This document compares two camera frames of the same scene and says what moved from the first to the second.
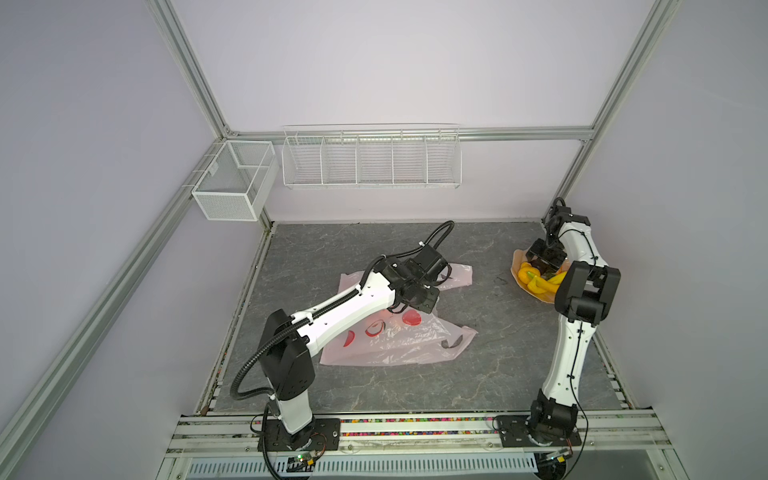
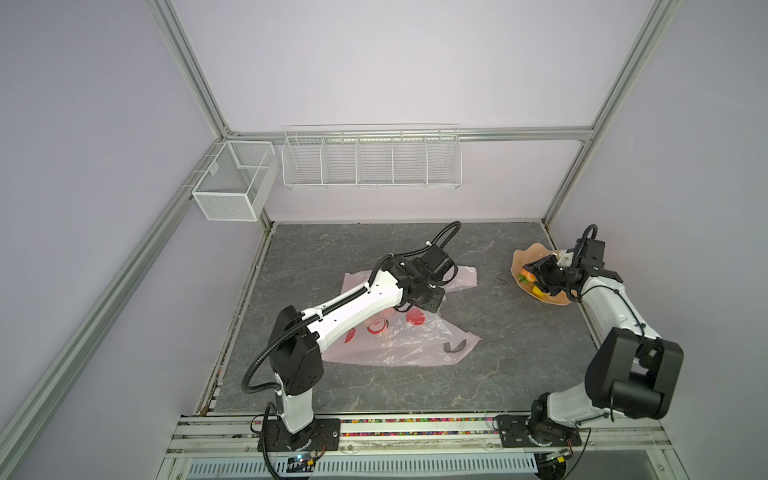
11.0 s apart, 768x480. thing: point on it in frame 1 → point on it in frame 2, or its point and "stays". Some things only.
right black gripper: (553, 265) → (540, 269)
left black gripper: (428, 306) stays
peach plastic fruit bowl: (520, 256) stays
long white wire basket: (372, 156) stays
